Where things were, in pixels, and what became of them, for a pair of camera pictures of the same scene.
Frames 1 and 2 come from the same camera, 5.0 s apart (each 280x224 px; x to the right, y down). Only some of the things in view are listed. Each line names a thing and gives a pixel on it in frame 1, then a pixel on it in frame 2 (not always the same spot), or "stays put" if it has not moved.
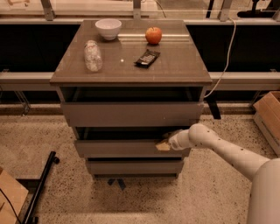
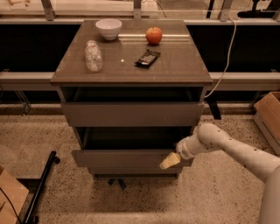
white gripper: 174,143 → 182,150
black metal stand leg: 52,158 stays put
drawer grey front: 135,167 stays put
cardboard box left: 17,193 stays put
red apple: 153,35 stays put
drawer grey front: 123,149 → 127,158
